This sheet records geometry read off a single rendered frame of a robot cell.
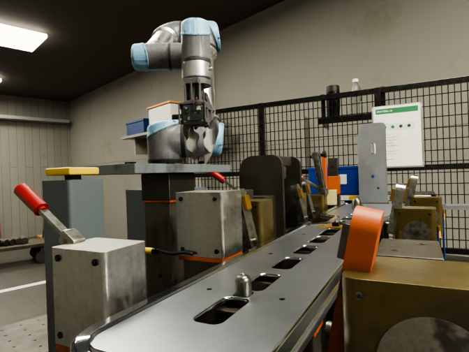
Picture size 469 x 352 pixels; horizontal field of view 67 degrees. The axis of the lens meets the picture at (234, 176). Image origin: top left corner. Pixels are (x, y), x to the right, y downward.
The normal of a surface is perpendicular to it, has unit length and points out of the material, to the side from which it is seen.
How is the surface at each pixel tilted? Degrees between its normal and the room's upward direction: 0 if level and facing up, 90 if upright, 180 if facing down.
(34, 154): 90
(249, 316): 0
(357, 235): 90
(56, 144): 90
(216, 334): 0
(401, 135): 90
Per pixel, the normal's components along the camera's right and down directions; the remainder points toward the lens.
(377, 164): -0.46, 0.02
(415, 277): -0.04, -1.00
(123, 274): 0.89, -0.03
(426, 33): -0.72, 0.03
